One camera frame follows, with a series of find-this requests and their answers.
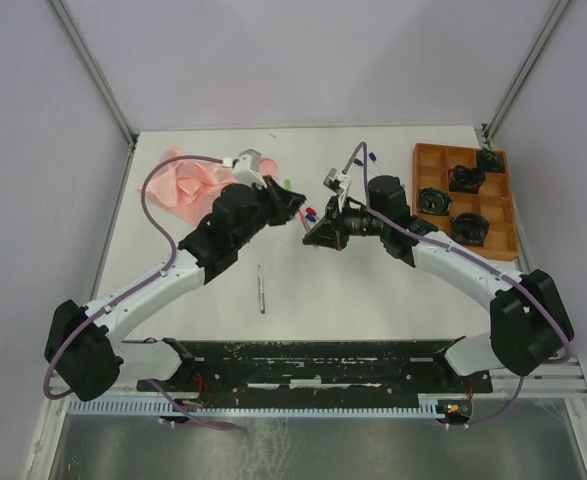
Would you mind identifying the dark rolled tie top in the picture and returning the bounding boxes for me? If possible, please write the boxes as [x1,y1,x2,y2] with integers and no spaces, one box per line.
[476,148,506,174]

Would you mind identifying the aluminium frame post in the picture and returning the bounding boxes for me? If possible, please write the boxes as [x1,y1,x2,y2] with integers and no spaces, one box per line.
[45,0,138,145]
[475,0,576,148]

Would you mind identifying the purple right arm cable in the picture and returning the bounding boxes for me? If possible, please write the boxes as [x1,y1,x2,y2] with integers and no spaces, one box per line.
[342,142,577,431]

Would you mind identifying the blue yellow rolled tie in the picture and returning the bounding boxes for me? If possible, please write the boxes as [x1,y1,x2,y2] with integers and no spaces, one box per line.
[418,187,452,216]

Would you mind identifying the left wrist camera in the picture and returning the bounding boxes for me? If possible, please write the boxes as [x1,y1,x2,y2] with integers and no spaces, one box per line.
[222,149,267,189]

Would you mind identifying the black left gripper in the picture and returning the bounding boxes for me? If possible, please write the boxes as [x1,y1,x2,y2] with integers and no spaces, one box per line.
[232,173,303,247]

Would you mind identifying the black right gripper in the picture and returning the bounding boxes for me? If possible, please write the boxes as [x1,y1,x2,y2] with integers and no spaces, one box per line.
[303,195,386,252]

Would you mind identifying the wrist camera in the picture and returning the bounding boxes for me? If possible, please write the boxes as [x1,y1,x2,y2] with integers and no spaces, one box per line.
[222,149,267,189]
[323,168,352,211]

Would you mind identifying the pink satin cloth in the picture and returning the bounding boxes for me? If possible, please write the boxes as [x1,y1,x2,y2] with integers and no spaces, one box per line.
[137,145,279,229]

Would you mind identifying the orange wooden divider tray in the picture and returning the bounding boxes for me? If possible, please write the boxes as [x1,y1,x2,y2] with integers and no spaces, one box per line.
[412,143,519,262]

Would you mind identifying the aluminium frame post left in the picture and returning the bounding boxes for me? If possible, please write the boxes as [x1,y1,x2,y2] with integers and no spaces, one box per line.
[45,0,138,145]

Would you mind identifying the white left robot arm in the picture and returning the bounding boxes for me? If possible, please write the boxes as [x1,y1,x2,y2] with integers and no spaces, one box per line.
[44,176,306,401]

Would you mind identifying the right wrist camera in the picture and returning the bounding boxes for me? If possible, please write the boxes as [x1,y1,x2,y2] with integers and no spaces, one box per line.
[323,168,352,211]

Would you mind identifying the magenta capped whiteboard marker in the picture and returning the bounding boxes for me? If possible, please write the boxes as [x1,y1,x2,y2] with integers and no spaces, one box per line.
[257,265,266,315]

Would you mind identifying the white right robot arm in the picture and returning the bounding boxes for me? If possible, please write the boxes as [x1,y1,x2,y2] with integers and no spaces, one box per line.
[303,169,574,391]

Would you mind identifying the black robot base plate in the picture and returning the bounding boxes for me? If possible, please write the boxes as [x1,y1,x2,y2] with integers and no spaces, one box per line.
[161,339,493,406]

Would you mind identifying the aluminium frame post right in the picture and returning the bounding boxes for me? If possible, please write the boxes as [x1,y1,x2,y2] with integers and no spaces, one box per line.
[475,0,576,148]

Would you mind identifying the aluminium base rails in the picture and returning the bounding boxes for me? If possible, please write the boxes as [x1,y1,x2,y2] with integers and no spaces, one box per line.
[487,359,587,399]

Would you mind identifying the dark floral rolled tie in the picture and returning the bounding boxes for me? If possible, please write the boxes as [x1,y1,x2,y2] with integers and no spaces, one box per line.
[450,212,490,247]

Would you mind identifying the pink translucent highlighter pen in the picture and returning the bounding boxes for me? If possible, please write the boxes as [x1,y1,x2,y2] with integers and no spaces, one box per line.
[298,209,311,233]

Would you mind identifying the light blue cable duct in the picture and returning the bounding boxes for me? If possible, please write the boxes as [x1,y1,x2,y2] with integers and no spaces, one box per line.
[67,390,469,419]

